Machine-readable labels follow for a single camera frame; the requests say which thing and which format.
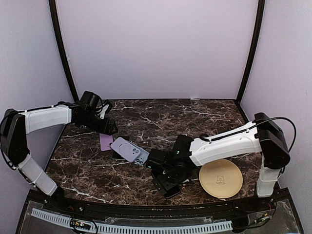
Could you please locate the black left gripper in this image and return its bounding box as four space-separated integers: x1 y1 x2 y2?
78 112 118 136

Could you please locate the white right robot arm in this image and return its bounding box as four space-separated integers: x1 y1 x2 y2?
146 112 292 212

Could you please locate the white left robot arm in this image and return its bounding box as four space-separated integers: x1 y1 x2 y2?
0 100 117 213

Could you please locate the purple phone case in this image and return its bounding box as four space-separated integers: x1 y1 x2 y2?
99 134 114 152

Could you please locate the silver edged phone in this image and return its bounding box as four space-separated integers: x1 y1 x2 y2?
112 151 125 160

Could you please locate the light blue phone case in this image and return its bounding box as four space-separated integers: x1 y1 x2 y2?
134 148 149 166

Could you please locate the beige round plate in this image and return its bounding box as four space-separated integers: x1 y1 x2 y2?
199 159 243 198

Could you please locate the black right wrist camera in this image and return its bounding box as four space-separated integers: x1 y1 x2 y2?
145 149 170 172

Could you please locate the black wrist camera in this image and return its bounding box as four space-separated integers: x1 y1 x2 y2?
79 91 112 119
145 149 170 172

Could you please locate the lilac phone case with ring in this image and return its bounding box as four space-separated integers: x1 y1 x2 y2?
110 137 141 162

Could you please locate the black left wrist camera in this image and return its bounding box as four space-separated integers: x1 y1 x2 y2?
79 91 112 119

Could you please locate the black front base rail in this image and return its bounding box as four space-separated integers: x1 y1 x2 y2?
27 188 292 224

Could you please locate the white cable duct strip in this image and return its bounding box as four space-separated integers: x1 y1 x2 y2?
31 208 233 234

